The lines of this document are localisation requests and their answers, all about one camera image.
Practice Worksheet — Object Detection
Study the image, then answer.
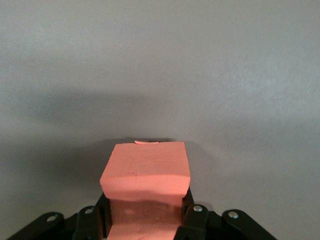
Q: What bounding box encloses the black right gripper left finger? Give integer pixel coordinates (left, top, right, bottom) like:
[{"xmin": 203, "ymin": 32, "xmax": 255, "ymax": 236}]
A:
[{"xmin": 4, "ymin": 191, "xmax": 111, "ymax": 240}]

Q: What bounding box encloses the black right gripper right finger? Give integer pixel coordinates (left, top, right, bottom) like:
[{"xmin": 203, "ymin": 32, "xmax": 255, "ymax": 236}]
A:
[{"xmin": 174, "ymin": 186, "xmax": 276, "ymax": 240}]

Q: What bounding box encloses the orange foam block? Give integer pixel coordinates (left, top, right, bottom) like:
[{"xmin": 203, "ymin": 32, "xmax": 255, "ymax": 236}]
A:
[{"xmin": 99, "ymin": 140, "xmax": 193, "ymax": 240}]

